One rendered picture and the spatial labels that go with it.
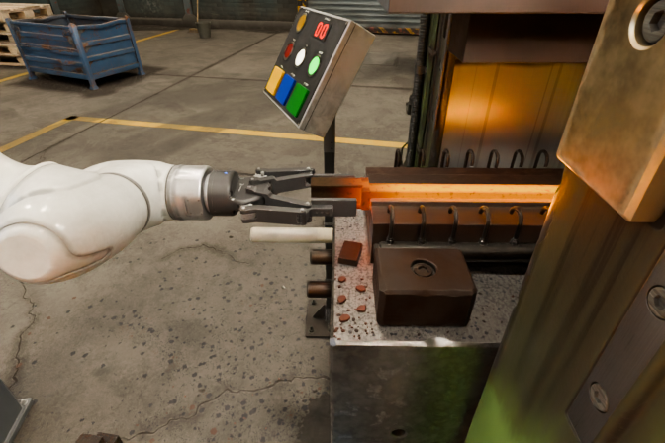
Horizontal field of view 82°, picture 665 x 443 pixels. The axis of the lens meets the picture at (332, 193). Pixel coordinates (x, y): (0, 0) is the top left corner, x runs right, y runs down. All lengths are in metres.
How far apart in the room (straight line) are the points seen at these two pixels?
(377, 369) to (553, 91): 0.59
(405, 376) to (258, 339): 1.17
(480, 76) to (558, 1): 0.30
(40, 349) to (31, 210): 1.52
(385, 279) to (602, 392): 0.24
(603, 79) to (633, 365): 0.19
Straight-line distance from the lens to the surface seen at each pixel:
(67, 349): 1.94
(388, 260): 0.52
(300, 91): 1.01
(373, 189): 0.61
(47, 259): 0.50
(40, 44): 5.94
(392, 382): 0.58
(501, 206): 0.65
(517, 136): 0.85
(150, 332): 1.84
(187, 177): 0.62
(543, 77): 0.82
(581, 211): 0.36
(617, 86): 0.30
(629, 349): 0.33
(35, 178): 0.55
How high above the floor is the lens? 1.32
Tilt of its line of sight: 32 degrees down
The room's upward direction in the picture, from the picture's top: straight up
